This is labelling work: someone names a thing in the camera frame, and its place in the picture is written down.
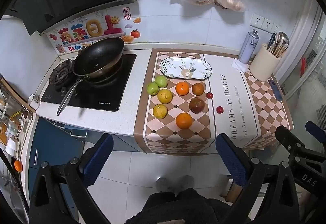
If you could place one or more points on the blue cabinet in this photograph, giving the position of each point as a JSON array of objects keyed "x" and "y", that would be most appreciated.
[{"x": 53, "y": 145}]

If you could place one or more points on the metal spoon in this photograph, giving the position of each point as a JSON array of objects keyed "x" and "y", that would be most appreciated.
[{"x": 284, "y": 37}]

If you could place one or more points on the white mug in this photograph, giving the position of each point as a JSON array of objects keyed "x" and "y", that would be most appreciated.
[{"x": 34, "y": 101}]

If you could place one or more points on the large orange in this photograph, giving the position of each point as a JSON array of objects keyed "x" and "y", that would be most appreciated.
[{"x": 184, "y": 121}]

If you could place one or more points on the oval leaf-patterned plate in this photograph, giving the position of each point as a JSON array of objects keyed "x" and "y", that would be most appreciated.
[{"x": 175, "y": 66}]

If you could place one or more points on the green lime back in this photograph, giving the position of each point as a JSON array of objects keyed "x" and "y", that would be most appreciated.
[{"x": 161, "y": 81}]

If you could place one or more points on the small orange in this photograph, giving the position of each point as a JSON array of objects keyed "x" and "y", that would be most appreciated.
[{"x": 182, "y": 88}]

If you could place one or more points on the white wall outlet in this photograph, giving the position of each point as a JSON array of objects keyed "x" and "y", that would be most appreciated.
[
  {"x": 268, "y": 25},
  {"x": 256, "y": 20},
  {"x": 276, "y": 28}
]

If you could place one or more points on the colourful wall sticker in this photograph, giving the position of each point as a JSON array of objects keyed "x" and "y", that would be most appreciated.
[{"x": 91, "y": 30}]

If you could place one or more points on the grey slipper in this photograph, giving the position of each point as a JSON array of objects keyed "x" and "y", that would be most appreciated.
[
  {"x": 163, "y": 183},
  {"x": 186, "y": 182}
]

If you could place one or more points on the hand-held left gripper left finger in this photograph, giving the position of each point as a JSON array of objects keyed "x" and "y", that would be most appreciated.
[{"x": 98, "y": 160}]

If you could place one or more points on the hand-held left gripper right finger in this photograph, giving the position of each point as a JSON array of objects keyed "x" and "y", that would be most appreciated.
[{"x": 230, "y": 160}]

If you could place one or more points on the checkered table mat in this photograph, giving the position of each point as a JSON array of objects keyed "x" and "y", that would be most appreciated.
[{"x": 229, "y": 101}]

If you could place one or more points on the black gas stove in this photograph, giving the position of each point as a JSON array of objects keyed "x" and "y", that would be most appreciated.
[{"x": 107, "y": 96}]

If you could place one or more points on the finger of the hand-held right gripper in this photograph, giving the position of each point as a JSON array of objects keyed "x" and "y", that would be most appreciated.
[
  {"x": 290, "y": 138},
  {"x": 315, "y": 127}
]

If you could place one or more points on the cream utensil holder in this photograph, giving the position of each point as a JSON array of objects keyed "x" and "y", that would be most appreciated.
[{"x": 263, "y": 66}]

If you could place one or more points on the green lime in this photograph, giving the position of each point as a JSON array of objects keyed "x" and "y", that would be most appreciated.
[
  {"x": 161, "y": 81},
  {"x": 152, "y": 89}
]

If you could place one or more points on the brownish orange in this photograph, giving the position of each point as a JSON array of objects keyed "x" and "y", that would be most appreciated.
[{"x": 198, "y": 89}]

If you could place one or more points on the yellow citrus fruit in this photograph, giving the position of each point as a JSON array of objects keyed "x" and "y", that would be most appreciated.
[
  {"x": 164, "y": 96},
  {"x": 160, "y": 111}
]

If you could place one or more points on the red cherry tomato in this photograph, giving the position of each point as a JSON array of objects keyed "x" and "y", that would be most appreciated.
[
  {"x": 209, "y": 95},
  {"x": 219, "y": 109}
]

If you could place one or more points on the wooden board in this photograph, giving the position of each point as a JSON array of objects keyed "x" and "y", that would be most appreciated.
[{"x": 233, "y": 192}]

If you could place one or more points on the bundle of chopsticks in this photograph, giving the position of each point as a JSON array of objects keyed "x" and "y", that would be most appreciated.
[{"x": 279, "y": 48}]

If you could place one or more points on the black wok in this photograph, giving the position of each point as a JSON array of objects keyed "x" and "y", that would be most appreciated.
[{"x": 98, "y": 57}]

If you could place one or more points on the dark red apple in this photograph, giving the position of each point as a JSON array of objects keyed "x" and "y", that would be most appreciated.
[{"x": 196, "y": 105}]

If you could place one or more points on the orange on rack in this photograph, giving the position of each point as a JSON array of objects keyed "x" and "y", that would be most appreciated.
[{"x": 18, "y": 166}]

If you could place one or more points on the storage rack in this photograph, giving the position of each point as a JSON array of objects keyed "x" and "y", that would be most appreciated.
[{"x": 10, "y": 117}]

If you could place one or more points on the white paper tissue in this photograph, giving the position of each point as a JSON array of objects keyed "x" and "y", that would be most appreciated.
[{"x": 239, "y": 66}]

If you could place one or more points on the white bowl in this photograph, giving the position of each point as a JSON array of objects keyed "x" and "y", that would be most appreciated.
[{"x": 11, "y": 146}]

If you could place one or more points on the silver spray can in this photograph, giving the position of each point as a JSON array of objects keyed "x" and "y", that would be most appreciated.
[{"x": 248, "y": 47}]

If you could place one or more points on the green lime front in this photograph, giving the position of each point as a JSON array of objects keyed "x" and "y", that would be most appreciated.
[{"x": 152, "y": 89}]

